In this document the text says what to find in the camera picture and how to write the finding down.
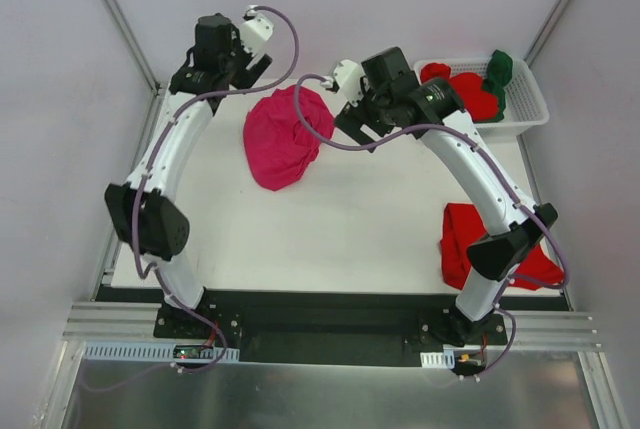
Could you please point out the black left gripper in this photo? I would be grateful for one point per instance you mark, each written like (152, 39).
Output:
(255, 72)

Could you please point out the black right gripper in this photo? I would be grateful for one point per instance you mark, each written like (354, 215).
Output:
(357, 124)

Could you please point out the magenta t shirt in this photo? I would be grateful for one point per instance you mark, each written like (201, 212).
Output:
(277, 145)

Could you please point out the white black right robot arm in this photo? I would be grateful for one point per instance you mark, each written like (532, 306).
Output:
(385, 95)

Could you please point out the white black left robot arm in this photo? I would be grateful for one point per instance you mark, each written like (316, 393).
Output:
(143, 209)

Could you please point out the red t shirt in basket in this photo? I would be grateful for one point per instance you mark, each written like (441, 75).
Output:
(483, 106)

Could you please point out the folded red t shirt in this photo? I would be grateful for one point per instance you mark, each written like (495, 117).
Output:
(462, 226)

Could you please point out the green t shirt in basket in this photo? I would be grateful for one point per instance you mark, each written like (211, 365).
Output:
(499, 73)

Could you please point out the white plastic laundry basket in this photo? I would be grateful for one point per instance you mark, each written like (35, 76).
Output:
(525, 104)

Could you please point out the black centre base bar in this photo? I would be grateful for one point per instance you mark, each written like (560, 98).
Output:
(378, 330)

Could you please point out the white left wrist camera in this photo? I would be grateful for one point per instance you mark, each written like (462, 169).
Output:
(255, 31)

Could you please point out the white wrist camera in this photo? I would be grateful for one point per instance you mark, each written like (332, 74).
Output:
(255, 31)
(347, 79)

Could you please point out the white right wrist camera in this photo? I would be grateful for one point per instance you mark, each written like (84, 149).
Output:
(347, 79)

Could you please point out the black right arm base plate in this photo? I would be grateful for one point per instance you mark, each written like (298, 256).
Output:
(449, 327)

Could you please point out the white right cable duct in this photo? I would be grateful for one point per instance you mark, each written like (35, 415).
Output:
(438, 360)

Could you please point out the white cable duct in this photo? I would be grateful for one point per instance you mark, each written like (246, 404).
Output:
(159, 352)
(438, 360)

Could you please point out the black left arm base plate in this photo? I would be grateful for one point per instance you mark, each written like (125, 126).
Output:
(175, 323)

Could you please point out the aluminium left frame rail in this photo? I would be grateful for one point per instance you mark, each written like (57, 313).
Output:
(123, 28)

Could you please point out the aluminium frame rail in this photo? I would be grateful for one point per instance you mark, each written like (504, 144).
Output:
(535, 330)
(123, 28)
(547, 29)

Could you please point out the aluminium right frame rail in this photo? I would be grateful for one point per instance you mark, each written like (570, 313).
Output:
(547, 29)

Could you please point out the aluminium front frame rail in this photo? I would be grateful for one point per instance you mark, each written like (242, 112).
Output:
(535, 330)

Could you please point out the white left cable duct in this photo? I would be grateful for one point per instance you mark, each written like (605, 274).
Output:
(159, 352)

